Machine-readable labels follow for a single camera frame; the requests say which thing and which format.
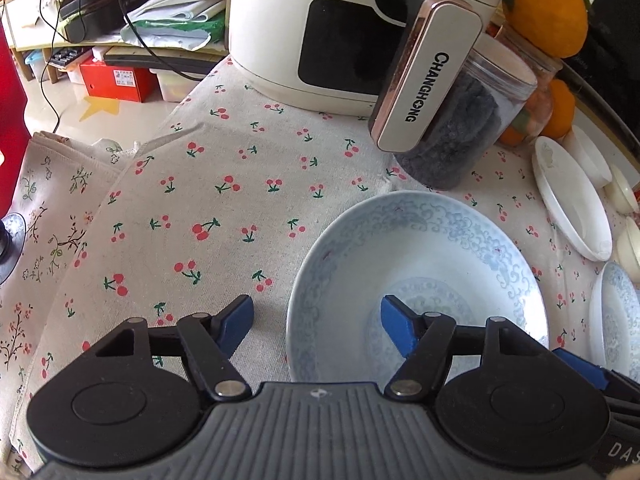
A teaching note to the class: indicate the red panel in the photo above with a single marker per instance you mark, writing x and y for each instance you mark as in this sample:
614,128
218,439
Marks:
10,85

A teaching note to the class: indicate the glass jar of small oranges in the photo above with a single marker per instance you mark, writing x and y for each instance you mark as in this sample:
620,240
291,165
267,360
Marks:
540,105

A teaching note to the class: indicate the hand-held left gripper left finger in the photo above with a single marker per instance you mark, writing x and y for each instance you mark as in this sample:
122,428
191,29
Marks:
239,320

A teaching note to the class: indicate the yellow star sticker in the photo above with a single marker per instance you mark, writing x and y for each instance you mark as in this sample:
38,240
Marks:
100,107

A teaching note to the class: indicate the wooden shelf unit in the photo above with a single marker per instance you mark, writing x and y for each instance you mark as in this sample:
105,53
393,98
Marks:
30,25

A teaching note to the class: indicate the cream bowl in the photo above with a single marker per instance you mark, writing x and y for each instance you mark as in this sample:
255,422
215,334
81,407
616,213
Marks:
625,192
631,250

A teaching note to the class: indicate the white bowl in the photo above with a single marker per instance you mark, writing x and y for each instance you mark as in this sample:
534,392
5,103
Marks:
592,157

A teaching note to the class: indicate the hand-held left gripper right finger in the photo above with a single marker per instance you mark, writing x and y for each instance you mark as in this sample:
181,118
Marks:
400,327

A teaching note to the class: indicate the large orange with leaves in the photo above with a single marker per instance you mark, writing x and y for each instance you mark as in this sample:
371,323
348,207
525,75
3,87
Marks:
545,15

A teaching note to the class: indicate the clear storage box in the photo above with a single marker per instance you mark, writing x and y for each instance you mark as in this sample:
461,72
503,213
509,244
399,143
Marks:
177,85

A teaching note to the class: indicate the black microwave oven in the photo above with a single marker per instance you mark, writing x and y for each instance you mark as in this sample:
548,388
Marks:
615,35

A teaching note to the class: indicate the clear jar with dark contents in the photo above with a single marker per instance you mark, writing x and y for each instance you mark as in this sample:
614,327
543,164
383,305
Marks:
465,125

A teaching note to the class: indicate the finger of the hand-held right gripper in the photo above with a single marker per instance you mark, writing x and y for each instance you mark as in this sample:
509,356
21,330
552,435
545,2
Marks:
580,366

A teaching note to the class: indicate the green plastic bag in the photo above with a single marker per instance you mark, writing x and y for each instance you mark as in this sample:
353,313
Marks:
180,27

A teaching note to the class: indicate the red cardboard box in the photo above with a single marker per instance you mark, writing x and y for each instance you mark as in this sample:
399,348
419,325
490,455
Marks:
115,82

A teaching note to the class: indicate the cherry print tablecloth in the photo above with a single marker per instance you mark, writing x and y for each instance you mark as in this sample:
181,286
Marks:
200,185

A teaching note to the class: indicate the beige floral cloth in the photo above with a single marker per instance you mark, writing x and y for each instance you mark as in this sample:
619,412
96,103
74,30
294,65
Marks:
45,210

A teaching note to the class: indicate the stack of white papers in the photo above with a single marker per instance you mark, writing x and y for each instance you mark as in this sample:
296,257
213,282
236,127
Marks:
175,0

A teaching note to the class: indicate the white plate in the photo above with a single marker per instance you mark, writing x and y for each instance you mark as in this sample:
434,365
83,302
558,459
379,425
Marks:
570,200

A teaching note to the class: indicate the white air fryer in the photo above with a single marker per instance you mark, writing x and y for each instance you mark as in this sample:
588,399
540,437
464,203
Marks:
260,35

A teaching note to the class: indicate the round grey stand base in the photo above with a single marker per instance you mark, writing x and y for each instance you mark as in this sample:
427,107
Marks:
12,260

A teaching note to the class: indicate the black device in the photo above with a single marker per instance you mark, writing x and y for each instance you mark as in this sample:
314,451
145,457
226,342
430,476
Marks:
95,15

